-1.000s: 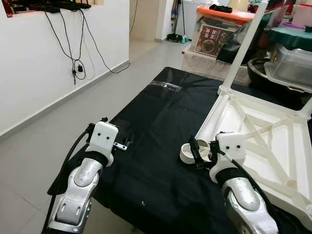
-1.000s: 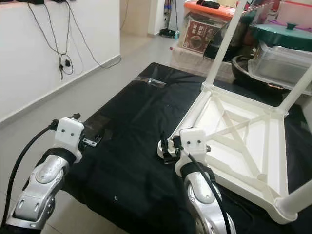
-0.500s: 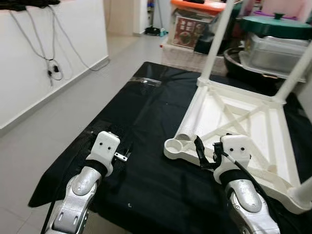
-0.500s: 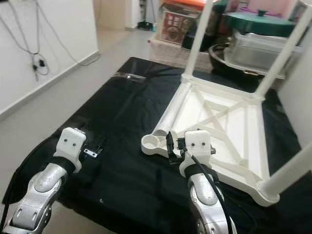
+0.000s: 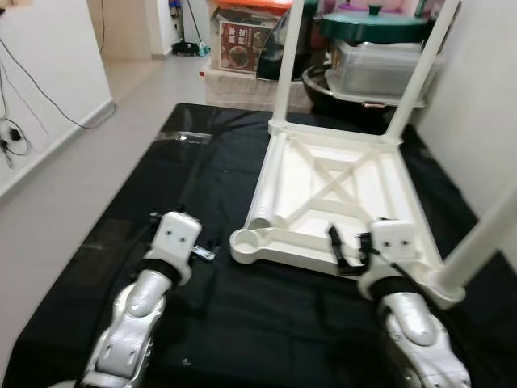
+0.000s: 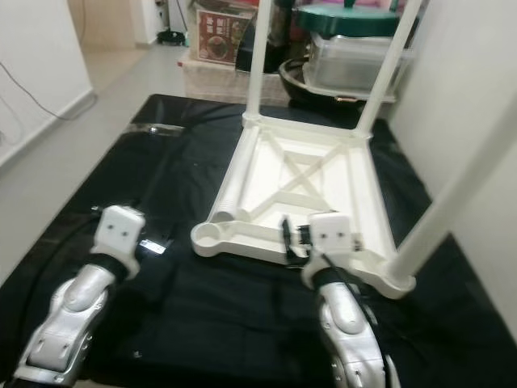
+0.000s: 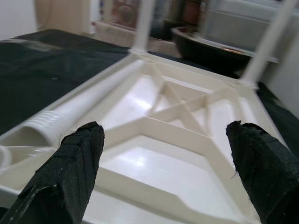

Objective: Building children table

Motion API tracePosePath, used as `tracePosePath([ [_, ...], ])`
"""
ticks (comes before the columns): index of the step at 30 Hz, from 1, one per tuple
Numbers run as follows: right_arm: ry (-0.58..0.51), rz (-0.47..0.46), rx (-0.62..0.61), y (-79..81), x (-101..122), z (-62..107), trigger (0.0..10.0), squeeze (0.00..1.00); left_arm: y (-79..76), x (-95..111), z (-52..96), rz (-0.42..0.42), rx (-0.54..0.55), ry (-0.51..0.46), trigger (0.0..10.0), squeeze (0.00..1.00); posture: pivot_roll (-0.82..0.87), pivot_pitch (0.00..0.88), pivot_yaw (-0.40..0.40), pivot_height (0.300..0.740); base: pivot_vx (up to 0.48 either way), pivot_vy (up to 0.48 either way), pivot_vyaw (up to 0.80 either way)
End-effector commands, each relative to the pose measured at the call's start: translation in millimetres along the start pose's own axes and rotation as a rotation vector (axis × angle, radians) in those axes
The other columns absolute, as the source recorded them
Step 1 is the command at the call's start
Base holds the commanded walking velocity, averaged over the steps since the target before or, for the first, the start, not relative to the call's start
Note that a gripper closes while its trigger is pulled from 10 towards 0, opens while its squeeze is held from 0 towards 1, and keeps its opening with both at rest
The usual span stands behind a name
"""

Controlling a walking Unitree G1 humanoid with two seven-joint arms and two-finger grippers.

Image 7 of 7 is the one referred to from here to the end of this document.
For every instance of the white plastic table top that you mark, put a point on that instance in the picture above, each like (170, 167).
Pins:
(163, 168)

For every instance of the light wooden door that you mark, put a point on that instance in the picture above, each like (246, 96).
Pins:
(60, 14)

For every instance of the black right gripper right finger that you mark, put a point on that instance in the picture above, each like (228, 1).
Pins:
(266, 172)

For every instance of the black table cloth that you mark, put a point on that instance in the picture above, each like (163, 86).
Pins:
(46, 77)

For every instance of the clear plastic bin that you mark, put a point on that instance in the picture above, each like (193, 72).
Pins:
(233, 28)

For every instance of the white plastic table leg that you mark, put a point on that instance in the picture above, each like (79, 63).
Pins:
(81, 98)
(143, 25)
(264, 46)

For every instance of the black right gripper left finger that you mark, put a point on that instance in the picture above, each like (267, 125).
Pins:
(70, 172)

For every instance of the black wok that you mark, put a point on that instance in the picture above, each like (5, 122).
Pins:
(198, 49)

